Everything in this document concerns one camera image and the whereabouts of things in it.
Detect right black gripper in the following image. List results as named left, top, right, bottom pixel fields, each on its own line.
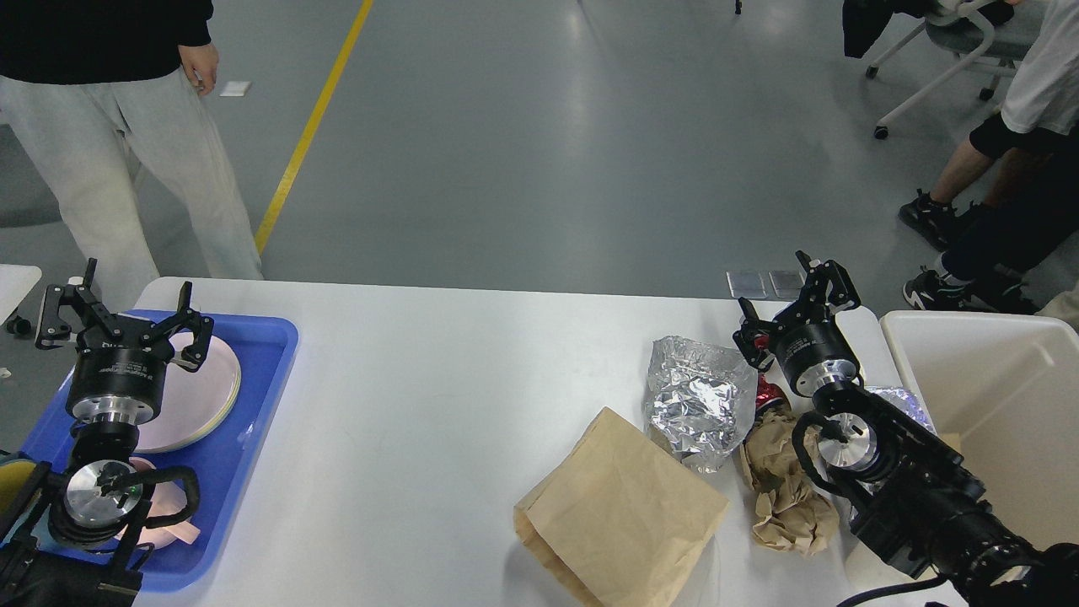
left=732, top=250, right=861, bottom=399

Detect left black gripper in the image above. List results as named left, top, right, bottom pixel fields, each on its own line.
left=35, top=258, right=215, bottom=426

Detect pink plate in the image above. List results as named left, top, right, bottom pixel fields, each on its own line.
left=114, top=314, right=241, bottom=451

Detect pink mug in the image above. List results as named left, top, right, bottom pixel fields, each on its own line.
left=138, top=481, right=201, bottom=549

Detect teal mug yellow inside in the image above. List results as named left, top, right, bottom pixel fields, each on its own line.
left=1, top=452, right=51, bottom=549

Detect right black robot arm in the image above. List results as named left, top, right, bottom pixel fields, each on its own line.
left=733, top=250, right=1078, bottom=606

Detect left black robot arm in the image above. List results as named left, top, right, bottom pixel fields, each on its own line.
left=3, top=259, right=213, bottom=606

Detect crushed red can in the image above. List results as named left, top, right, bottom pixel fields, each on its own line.
left=753, top=335, right=792, bottom=419

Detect white side table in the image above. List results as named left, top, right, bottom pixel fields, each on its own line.
left=1, top=264, right=42, bottom=337

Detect crumpled aluminium foil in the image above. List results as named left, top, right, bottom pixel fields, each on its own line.
left=642, top=336, right=759, bottom=474

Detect blue plastic tray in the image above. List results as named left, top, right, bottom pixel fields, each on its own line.
left=19, top=314, right=299, bottom=599

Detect small foil piece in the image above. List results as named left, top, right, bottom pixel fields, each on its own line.
left=866, top=385, right=937, bottom=434

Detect crumpled brown paper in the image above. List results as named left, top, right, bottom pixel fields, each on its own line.
left=737, top=404, right=839, bottom=557

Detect white plastic bin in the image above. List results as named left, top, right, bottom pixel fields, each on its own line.
left=839, top=309, right=1078, bottom=550

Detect seated person black clothes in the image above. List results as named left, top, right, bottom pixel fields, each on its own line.
left=900, top=1, right=1076, bottom=312

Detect standing person grey trousers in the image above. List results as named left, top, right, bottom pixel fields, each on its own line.
left=1, top=1, right=263, bottom=311

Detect brown paper bag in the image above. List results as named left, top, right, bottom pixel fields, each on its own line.
left=513, top=408, right=729, bottom=606

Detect office chair with jacket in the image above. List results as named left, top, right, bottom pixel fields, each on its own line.
left=841, top=1, right=1049, bottom=141

